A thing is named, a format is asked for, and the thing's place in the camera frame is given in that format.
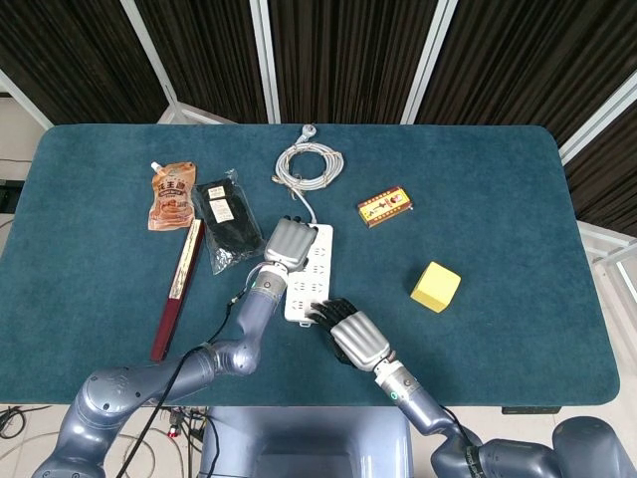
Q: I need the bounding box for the dark red long box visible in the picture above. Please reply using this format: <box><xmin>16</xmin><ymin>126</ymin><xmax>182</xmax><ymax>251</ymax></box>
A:
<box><xmin>150</xmin><ymin>218</ymin><xmax>206</xmax><ymax>362</ymax></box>

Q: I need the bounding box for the white cable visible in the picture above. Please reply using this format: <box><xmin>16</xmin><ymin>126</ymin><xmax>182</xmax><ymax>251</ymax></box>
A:
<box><xmin>271</xmin><ymin>122</ymin><xmax>345</xmax><ymax>225</ymax></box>

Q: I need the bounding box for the yellow sponge block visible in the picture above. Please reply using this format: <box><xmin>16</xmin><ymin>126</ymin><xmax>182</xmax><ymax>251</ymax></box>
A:
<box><xmin>410</xmin><ymin>261</ymin><xmax>462</xmax><ymax>315</ymax></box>

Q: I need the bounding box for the white power strip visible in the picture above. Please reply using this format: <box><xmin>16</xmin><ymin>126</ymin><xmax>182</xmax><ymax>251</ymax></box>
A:
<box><xmin>284</xmin><ymin>222</ymin><xmax>334</xmax><ymax>328</ymax></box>

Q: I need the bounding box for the teal table cloth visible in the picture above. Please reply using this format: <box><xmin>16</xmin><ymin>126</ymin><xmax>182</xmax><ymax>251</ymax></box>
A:
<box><xmin>0</xmin><ymin>122</ymin><xmax>621</xmax><ymax>407</ymax></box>

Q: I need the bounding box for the yellow red small carton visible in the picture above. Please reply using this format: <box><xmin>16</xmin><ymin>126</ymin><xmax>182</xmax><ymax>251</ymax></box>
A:
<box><xmin>356</xmin><ymin>185</ymin><xmax>414</xmax><ymax>230</ymax></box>

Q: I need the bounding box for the black item in clear bag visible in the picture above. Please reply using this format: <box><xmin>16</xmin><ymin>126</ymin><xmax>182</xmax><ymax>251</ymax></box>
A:
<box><xmin>191</xmin><ymin>168</ymin><xmax>267</xmax><ymax>276</ymax></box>

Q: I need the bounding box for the dark white-framed partition screen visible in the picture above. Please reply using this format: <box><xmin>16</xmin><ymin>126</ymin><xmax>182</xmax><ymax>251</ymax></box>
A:
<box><xmin>0</xmin><ymin>0</ymin><xmax>637</xmax><ymax>235</ymax></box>

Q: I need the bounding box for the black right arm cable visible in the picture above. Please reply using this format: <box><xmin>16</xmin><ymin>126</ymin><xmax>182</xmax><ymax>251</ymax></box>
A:
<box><xmin>436</xmin><ymin>403</ymin><xmax>477</xmax><ymax>447</ymax></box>

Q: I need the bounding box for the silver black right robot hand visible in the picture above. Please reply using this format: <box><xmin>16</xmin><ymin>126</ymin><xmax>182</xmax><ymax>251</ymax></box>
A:
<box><xmin>311</xmin><ymin>297</ymin><xmax>394</xmax><ymax>373</ymax></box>

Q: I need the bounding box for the orange sauce pouch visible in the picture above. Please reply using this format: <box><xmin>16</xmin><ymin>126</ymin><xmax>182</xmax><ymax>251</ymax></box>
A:
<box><xmin>147</xmin><ymin>159</ymin><xmax>197</xmax><ymax>232</ymax></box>

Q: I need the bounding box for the blue-grey robot torso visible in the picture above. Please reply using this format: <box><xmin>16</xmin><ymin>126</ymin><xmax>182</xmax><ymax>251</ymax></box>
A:
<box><xmin>198</xmin><ymin>405</ymin><xmax>414</xmax><ymax>478</ymax></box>

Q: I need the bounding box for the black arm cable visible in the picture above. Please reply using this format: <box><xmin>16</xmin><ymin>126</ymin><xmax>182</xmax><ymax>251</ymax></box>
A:
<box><xmin>94</xmin><ymin>263</ymin><xmax>265</xmax><ymax>478</ymax></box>
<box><xmin>436</xmin><ymin>403</ymin><xmax>477</xmax><ymax>447</ymax></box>

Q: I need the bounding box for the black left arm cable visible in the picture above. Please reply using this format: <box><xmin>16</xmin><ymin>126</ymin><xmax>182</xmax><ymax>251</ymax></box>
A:
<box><xmin>94</xmin><ymin>263</ymin><xmax>265</xmax><ymax>478</ymax></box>

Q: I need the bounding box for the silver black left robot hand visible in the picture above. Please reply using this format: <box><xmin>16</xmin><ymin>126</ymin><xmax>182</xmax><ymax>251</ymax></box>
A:
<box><xmin>262</xmin><ymin>214</ymin><xmax>320</xmax><ymax>274</ymax></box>

